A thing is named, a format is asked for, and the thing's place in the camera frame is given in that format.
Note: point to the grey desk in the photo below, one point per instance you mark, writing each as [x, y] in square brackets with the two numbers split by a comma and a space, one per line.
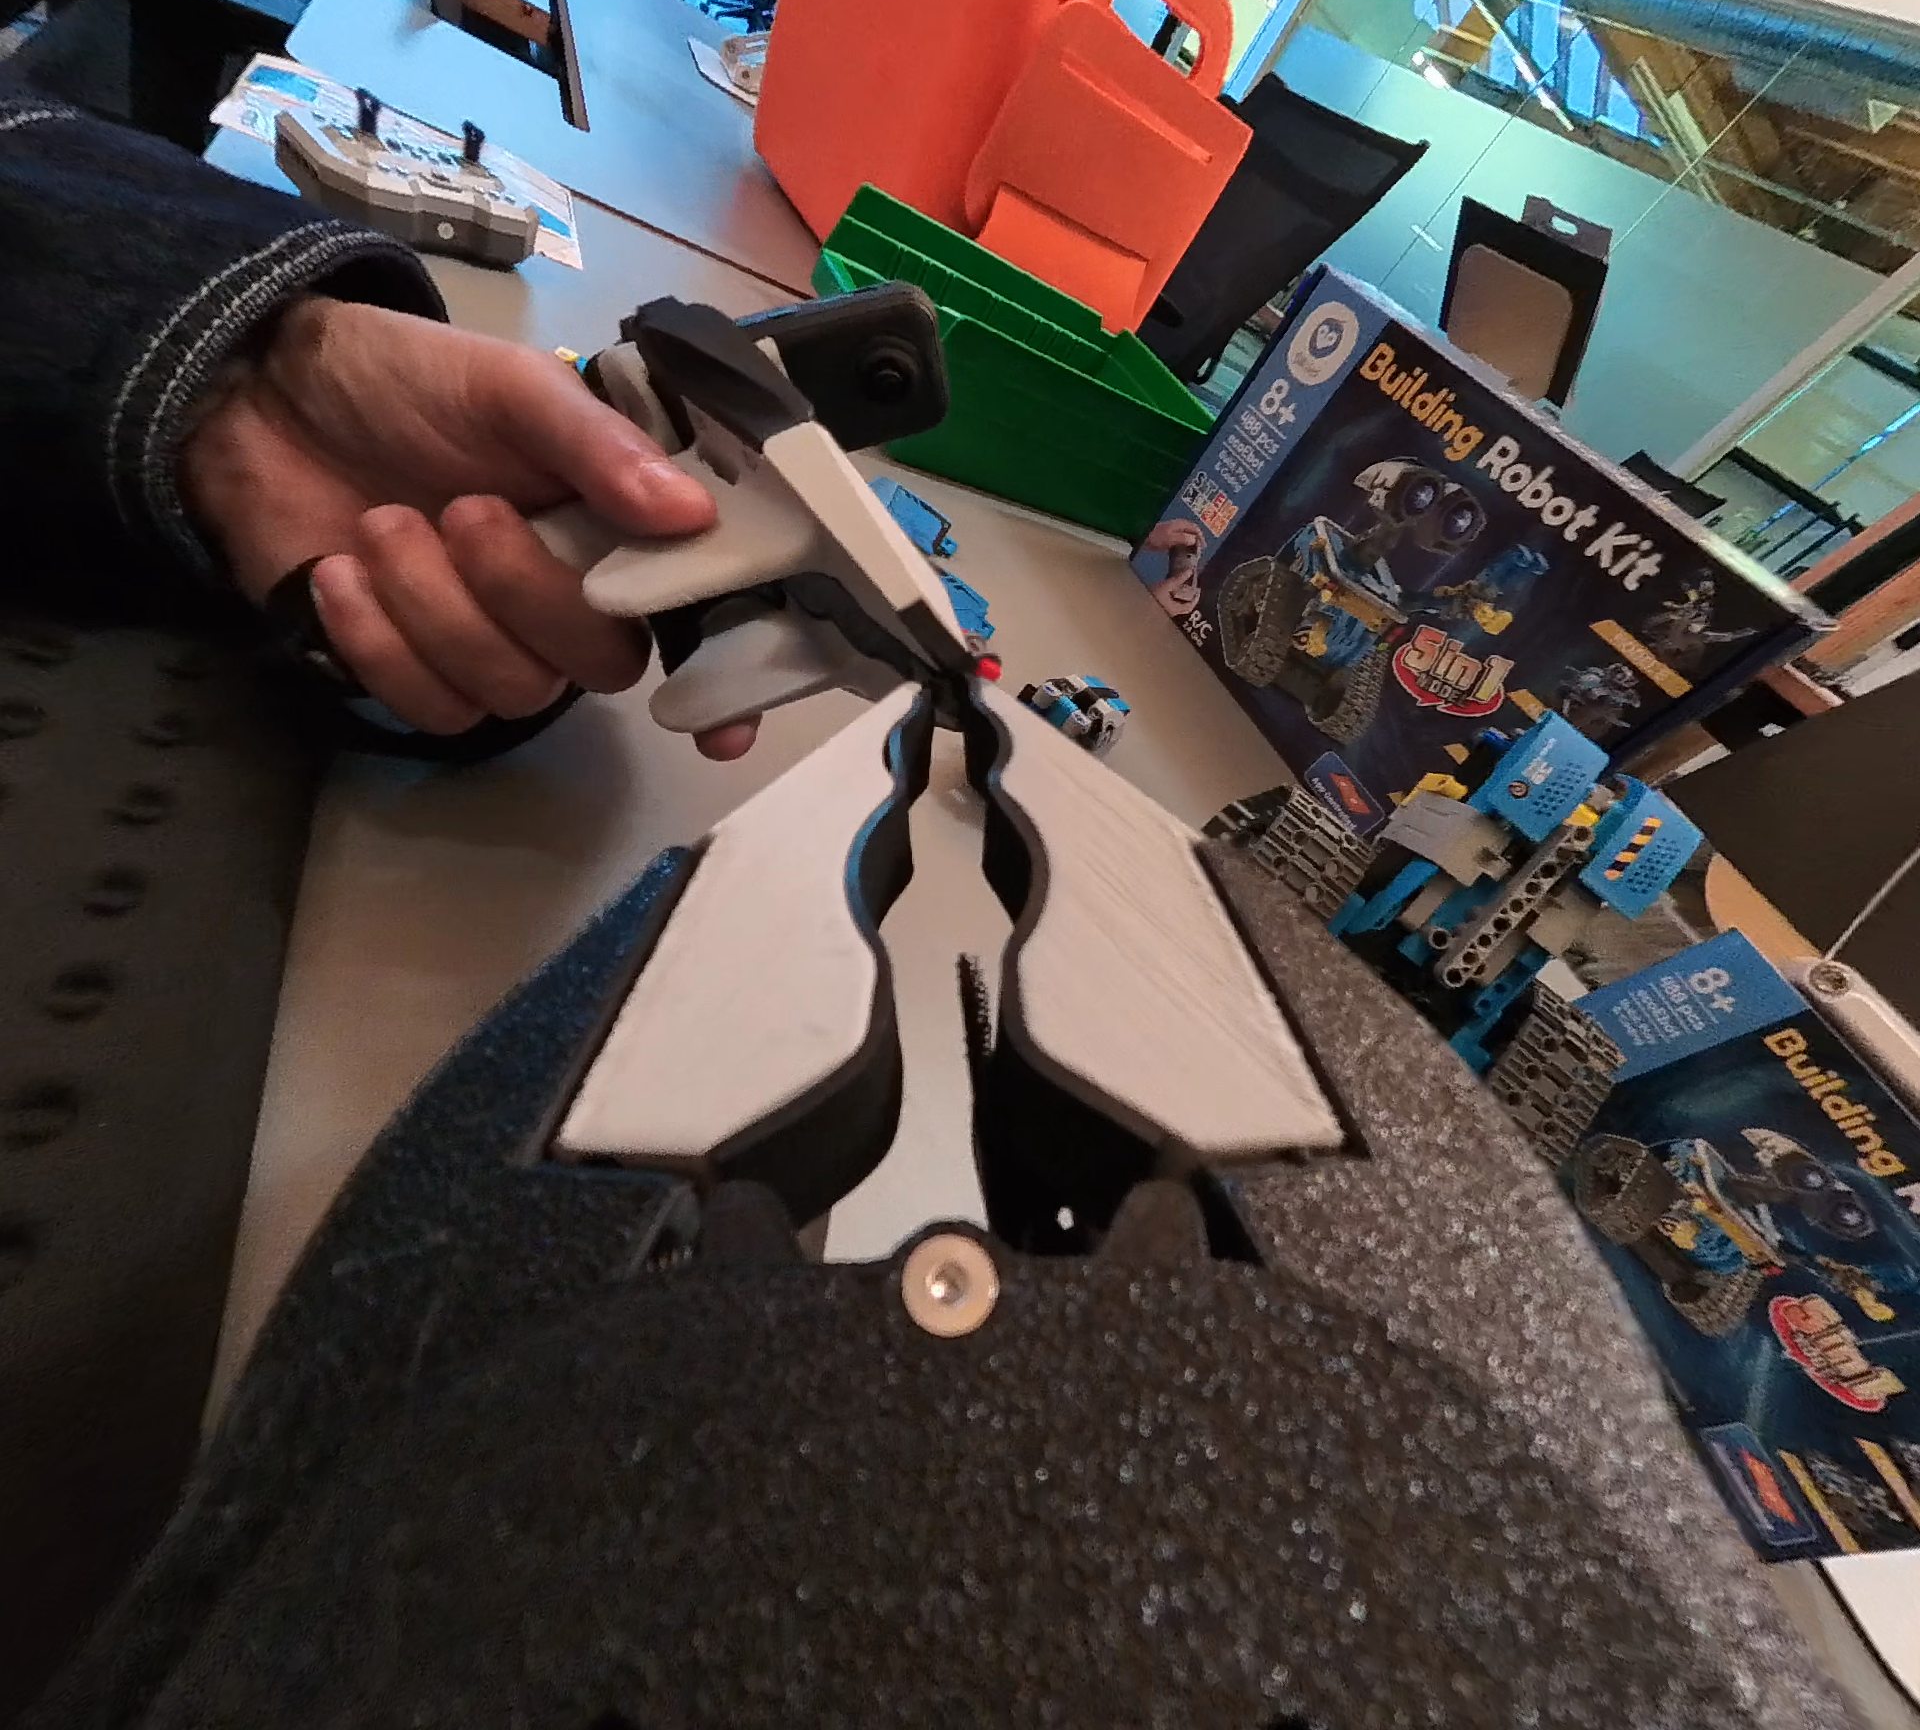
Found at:
[660, 140]
[452, 888]

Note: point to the small grey connector red pin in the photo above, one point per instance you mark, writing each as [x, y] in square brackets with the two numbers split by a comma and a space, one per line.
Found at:
[984, 668]

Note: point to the black hanging card box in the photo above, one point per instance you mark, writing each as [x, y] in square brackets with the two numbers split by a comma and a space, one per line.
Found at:
[1526, 229]

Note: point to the green plastic bin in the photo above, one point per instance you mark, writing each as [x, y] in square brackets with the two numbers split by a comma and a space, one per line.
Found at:
[1049, 439]

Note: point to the dark blue toy kit box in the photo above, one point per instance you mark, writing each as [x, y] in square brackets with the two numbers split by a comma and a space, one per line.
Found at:
[1425, 530]

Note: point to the orange felt bag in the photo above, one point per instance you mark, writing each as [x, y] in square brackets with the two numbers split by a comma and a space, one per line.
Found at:
[901, 34]

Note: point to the black dimpled pad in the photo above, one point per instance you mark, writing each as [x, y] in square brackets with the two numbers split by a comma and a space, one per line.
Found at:
[121, 1009]

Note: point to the white clamp stand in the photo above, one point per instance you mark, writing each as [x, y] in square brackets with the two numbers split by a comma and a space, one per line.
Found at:
[1878, 1017]

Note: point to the black backdrop board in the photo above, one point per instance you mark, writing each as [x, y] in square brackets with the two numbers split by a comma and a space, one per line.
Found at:
[1830, 783]

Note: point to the blue grey tracked toy robot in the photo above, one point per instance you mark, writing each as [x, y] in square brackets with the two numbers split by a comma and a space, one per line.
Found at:
[1500, 861]

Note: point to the printed instruction leaflet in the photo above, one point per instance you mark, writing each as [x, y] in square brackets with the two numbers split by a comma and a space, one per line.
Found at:
[264, 102]

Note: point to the brown cardboard piece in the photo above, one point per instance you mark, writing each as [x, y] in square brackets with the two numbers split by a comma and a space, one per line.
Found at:
[1749, 912]

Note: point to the blue toy panel piece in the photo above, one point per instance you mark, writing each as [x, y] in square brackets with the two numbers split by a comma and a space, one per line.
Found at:
[967, 606]
[913, 516]

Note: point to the person's left forearm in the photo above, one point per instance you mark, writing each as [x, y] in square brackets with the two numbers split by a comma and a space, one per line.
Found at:
[121, 304]

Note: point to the grey remote controller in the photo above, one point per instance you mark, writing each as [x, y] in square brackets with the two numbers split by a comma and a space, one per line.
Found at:
[419, 200]

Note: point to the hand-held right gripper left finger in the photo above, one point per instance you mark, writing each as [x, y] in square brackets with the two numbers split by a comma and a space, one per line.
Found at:
[734, 993]

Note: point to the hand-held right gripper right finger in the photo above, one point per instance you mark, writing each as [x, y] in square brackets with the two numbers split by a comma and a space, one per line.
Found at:
[1168, 1009]

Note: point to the building robot kit booklet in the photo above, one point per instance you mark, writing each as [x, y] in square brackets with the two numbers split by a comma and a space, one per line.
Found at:
[1773, 1235]

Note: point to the small blue black toy car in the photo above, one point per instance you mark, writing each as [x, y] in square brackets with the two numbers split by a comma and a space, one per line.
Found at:
[1080, 711]

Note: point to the person's left hand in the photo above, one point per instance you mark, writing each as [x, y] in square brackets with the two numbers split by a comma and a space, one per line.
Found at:
[389, 454]

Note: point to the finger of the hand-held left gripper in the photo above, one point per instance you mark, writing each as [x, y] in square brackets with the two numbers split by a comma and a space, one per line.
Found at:
[868, 543]

